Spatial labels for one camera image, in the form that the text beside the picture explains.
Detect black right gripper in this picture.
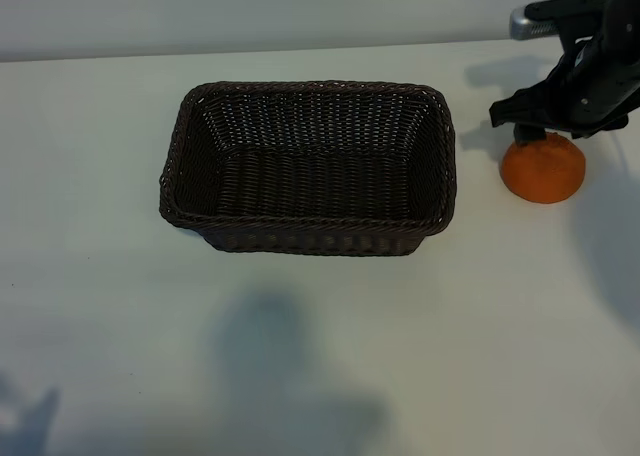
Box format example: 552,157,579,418
488,38,632,148

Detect orange fruit with knob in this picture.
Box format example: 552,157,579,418
501,131,587,205

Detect dark brown wicker basket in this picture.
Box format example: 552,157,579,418
158,79,459,257

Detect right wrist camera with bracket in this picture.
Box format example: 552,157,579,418
508,0,609,42

